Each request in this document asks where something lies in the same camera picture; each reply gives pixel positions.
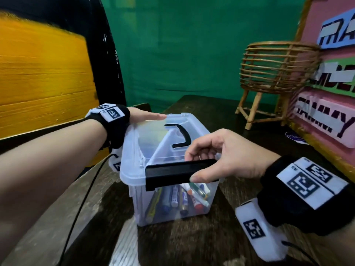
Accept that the clear plastic storage box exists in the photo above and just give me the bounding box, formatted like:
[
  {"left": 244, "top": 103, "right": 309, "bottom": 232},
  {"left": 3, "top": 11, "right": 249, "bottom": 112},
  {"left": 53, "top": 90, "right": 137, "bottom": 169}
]
[{"left": 119, "top": 112, "right": 222, "bottom": 228}]

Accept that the blue name sign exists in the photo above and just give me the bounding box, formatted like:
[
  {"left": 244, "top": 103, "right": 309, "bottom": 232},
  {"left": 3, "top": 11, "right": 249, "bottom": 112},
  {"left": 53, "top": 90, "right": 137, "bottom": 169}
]
[{"left": 317, "top": 8, "right": 355, "bottom": 50}]

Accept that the person's left forearm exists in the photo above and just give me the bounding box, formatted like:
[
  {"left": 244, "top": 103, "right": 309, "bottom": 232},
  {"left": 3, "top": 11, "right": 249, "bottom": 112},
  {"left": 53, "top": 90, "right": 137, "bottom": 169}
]
[{"left": 0, "top": 119, "right": 108, "bottom": 258}]

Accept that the yellow vertical edge strip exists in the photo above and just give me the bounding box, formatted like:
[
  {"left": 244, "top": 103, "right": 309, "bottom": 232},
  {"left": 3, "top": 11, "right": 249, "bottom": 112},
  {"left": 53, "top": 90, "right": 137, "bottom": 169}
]
[{"left": 294, "top": 0, "right": 315, "bottom": 42}]

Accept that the green backdrop cloth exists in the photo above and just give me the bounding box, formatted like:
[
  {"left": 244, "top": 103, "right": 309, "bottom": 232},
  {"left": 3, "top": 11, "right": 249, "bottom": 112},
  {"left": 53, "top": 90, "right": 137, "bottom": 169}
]
[{"left": 99, "top": 0, "right": 307, "bottom": 113}]

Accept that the person's right hand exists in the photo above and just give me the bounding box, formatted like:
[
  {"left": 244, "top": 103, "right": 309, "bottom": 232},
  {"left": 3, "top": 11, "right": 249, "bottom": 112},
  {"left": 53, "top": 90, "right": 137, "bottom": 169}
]
[{"left": 184, "top": 129, "right": 281, "bottom": 184}]

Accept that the white pen green tip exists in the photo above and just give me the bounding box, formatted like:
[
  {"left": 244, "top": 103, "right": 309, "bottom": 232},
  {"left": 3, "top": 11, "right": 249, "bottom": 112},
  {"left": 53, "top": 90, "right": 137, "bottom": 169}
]
[{"left": 190, "top": 183, "right": 208, "bottom": 200}]

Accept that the pink name sign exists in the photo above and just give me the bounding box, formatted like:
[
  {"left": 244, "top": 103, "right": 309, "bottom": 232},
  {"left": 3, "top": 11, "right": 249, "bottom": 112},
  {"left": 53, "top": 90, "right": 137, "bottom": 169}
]
[{"left": 291, "top": 90, "right": 355, "bottom": 149}]

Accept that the red cap whiteboard marker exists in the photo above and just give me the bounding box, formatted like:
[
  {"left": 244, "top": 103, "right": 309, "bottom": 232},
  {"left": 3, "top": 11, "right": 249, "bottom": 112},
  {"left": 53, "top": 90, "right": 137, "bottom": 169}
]
[{"left": 191, "top": 195, "right": 206, "bottom": 214}]

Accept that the black wristband with markers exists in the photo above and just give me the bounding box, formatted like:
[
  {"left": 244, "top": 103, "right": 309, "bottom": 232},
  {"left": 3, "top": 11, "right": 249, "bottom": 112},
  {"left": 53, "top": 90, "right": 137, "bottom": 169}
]
[
  {"left": 84, "top": 103, "right": 131, "bottom": 149},
  {"left": 256, "top": 155, "right": 355, "bottom": 236}
]

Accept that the black camera cable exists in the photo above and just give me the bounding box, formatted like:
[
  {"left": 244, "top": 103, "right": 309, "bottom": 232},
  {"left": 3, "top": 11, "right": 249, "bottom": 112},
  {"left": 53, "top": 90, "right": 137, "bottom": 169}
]
[
  {"left": 281, "top": 240, "right": 320, "bottom": 266},
  {"left": 57, "top": 153, "right": 118, "bottom": 266}
]

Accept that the gold pen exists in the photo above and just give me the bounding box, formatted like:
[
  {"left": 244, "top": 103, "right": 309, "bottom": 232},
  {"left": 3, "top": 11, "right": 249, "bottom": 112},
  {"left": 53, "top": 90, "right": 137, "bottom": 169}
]
[{"left": 145, "top": 187, "right": 163, "bottom": 224}]

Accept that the round blue sticker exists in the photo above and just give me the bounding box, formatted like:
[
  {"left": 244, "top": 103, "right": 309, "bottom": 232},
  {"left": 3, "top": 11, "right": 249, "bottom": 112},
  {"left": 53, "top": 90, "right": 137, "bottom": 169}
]
[{"left": 284, "top": 131, "right": 310, "bottom": 145}]

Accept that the orange panel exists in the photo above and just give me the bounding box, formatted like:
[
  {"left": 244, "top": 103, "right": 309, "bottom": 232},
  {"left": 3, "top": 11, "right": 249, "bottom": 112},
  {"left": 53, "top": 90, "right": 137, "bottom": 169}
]
[{"left": 0, "top": 11, "right": 110, "bottom": 167}]

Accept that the blue cap whiteboard marker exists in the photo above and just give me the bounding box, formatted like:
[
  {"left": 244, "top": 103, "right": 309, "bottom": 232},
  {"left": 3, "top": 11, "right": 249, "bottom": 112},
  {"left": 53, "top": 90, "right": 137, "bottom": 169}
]
[{"left": 161, "top": 186, "right": 173, "bottom": 215}]

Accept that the green name sign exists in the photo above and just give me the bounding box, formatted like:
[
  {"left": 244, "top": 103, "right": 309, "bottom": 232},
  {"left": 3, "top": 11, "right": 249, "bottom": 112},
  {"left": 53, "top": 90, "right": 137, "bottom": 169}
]
[{"left": 308, "top": 57, "right": 355, "bottom": 98}]

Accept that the person's left hand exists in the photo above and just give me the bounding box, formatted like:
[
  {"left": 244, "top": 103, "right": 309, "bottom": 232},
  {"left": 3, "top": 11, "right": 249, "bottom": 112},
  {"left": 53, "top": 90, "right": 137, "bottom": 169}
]
[{"left": 127, "top": 107, "right": 168, "bottom": 125}]

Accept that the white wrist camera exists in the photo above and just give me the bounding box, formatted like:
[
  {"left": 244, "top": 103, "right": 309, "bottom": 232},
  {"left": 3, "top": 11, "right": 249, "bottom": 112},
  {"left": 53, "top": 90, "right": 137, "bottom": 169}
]
[
  {"left": 235, "top": 198, "right": 289, "bottom": 263},
  {"left": 108, "top": 146, "right": 124, "bottom": 173}
]

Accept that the rattan basket stand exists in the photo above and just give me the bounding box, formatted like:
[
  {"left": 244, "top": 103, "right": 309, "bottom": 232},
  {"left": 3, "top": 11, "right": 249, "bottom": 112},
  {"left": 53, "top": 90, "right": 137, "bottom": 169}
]
[{"left": 235, "top": 41, "right": 322, "bottom": 130}]

